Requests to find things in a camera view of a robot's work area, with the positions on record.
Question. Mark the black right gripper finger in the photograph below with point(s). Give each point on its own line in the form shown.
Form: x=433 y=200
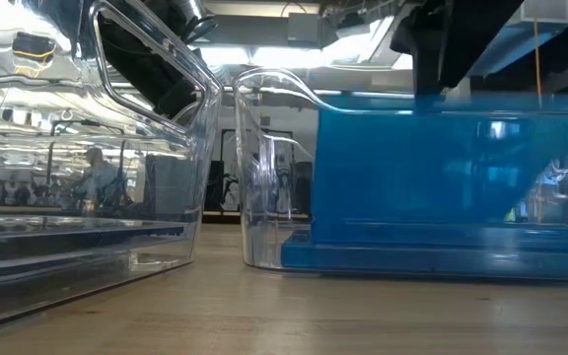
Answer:
x=428 y=74
x=451 y=69

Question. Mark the clear black jewel case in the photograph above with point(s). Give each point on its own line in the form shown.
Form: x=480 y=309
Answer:
x=67 y=244
x=67 y=286

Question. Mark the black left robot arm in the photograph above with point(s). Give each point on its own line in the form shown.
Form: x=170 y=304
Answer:
x=141 y=64

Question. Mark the clear plastic bin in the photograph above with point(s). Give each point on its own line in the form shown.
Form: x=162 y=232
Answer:
x=264 y=197
x=180 y=197

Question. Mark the person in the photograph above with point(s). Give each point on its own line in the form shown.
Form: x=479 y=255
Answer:
x=99 y=177

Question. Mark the black yellow ceiling reel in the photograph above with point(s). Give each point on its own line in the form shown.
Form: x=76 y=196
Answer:
x=32 y=45

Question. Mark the grey ceiling air duct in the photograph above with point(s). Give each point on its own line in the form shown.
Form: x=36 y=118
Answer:
x=511 y=42

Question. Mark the silver ceiling duct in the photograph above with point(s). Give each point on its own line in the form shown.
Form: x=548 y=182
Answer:
x=192 y=10

